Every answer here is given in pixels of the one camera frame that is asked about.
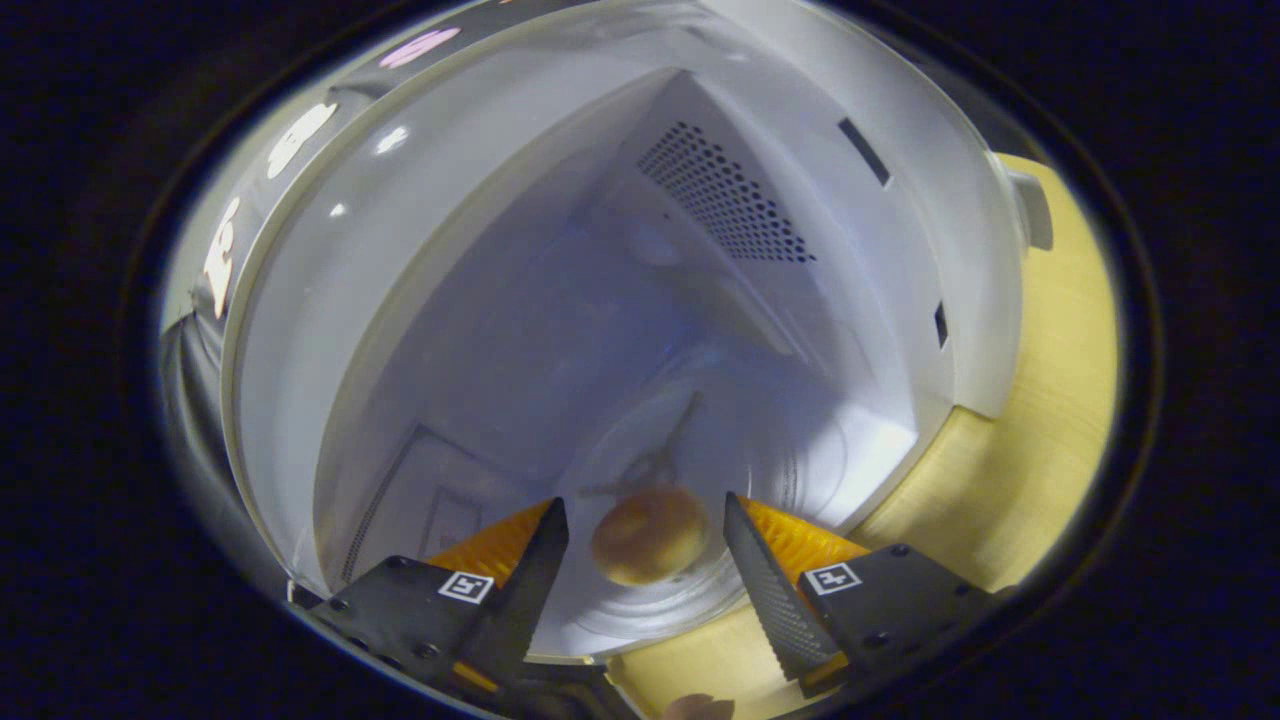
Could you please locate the glass microwave turntable plate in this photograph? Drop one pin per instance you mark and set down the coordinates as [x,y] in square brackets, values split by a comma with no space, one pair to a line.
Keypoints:
[760,460]

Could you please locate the glazed donut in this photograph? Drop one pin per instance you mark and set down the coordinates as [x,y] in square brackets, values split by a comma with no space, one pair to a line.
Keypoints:
[650,535]

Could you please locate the black backdrop cloth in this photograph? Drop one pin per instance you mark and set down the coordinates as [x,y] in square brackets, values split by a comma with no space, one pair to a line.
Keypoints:
[250,190]

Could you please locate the white microwave oven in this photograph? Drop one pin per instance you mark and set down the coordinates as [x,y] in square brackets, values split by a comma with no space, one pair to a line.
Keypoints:
[560,300]

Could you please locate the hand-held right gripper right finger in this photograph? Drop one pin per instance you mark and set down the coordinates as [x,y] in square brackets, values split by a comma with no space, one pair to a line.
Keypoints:
[775,600]

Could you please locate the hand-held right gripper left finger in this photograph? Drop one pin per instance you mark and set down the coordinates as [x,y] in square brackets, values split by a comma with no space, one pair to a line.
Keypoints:
[525,590]

